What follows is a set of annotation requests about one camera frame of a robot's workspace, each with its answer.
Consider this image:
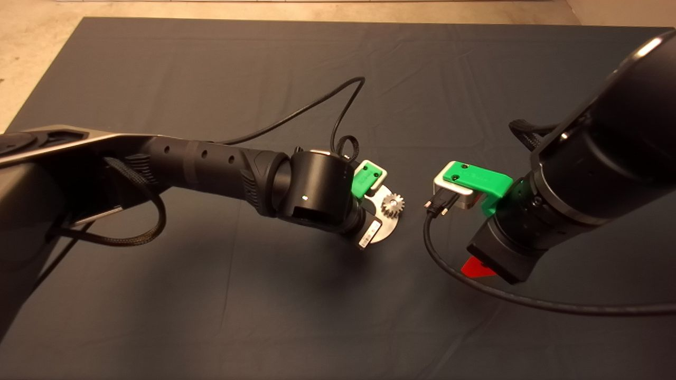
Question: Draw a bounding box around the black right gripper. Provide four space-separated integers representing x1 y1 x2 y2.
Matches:
460 218 542 284

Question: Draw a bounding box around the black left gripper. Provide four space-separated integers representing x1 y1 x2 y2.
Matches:
353 210 384 250

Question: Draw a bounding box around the small steel planetary gear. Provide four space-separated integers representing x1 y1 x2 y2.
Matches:
380 193 406 219

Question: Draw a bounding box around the round metal carrier plate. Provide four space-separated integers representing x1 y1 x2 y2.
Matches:
364 185 400 245

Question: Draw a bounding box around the dark grey table cloth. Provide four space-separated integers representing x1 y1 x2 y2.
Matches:
0 16 676 380

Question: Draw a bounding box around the green left camera mount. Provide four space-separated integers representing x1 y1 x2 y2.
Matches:
351 161 384 200

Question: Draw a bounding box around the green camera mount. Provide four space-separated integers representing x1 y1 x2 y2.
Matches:
351 161 384 200
443 161 521 217

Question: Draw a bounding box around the silver left camera box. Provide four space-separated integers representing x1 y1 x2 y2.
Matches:
356 160 390 192

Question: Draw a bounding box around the silver camera box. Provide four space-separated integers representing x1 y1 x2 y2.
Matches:
433 167 478 211
356 160 390 192

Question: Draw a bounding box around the silver right camera box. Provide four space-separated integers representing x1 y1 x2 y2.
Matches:
433 167 478 211

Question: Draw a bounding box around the green right camera mount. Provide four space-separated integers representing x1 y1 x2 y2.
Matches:
443 161 521 217

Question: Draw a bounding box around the black left camera cable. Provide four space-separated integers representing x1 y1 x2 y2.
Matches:
219 77 366 162

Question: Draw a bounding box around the black braided cable sleeve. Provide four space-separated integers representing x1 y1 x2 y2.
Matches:
53 156 167 247
508 119 555 151

